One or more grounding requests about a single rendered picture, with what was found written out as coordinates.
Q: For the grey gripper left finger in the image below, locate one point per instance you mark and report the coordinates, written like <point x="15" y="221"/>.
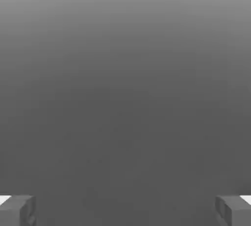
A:
<point x="15" y="212"/>

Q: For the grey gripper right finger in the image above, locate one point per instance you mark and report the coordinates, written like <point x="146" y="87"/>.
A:
<point x="235" y="212"/>

